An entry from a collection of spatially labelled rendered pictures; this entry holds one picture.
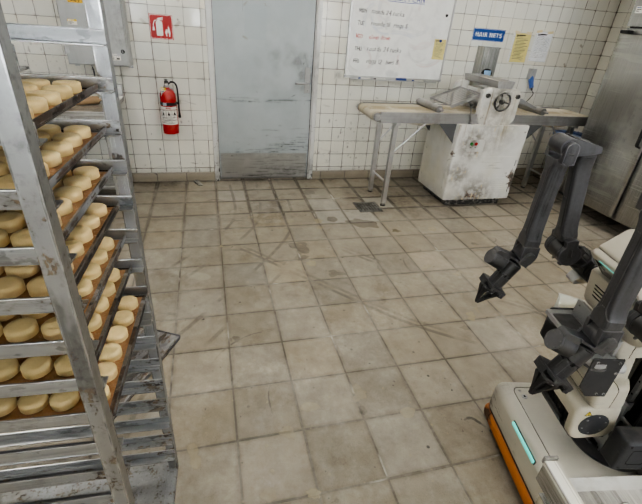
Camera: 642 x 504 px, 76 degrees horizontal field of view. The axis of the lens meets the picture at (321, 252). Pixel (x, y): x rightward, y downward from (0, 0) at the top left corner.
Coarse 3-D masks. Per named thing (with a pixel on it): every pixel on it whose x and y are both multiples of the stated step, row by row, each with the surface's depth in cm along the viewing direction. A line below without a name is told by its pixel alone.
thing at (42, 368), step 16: (112, 272) 104; (112, 288) 99; (96, 320) 88; (96, 336) 87; (0, 368) 75; (16, 368) 76; (32, 368) 76; (48, 368) 77; (64, 368) 76; (0, 384) 74
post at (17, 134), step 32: (0, 32) 45; (0, 64) 46; (0, 96) 48; (0, 128) 49; (32, 128) 52; (32, 160) 52; (32, 192) 54; (32, 224) 56; (64, 256) 60; (64, 288) 61; (64, 320) 64; (96, 384) 72; (96, 416) 75; (128, 480) 89
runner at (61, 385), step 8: (104, 376) 78; (8, 384) 72; (16, 384) 72; (24, 384) 72; (32, 384) 72; (40, 384) 73; (48, 384) 73; (56, 384) 73; (64, 384) 74; (72, 384) 74; (104, 384) 76; (0, 392) 72; (8, 392) 72; (16, 392) 73; (24, 392) 73; (32, 392) 73; (40, 392) 74; (48, 392) 74; (56, 392) 74
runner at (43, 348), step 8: (0, 344) 67; (8, 344) 68; (16, 344) 68; (24, 344) 68; (32, 344) 68; (40, 344) 69; (48, 344) 69; (56, 344) 69; (96, 344) 73; (0, 352) 68; (8, 352) 68; (16, 352) 68; (24, 352) 69; (32, 352) 69; (40, 352) 69; (48, 352) 70; (56, 352) 70; (64, 352) 70
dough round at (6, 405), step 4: (0, 400) 80; (4, 400) 80; (8, 400) 80; (12, 400) 80; (16, 400) 81; (0, 404) 79; (4, 404) 79; (8, 404) 79; (12, 404) 80; (16, 404) 81; (0, 408) 78; (4, 408) 78; (8, 408) 79; (12, 408) 80; (0, 412) 78; (4, 412) 78; (8, 412) 79; (0, 416) 78
